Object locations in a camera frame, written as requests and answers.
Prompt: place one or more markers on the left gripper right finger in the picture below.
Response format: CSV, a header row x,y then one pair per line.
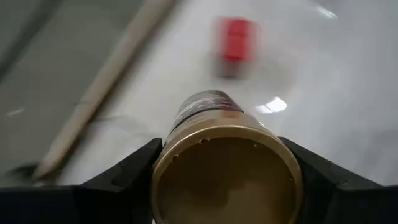
x,y
342,202

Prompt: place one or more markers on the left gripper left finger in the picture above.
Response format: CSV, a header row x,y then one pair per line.
x,y
109,202

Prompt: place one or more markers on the red-lid patterned spice tin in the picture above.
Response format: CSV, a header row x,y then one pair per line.
x,y
237,40

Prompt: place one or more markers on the gold-lid spice jar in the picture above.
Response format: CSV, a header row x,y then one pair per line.
x,y
224,174

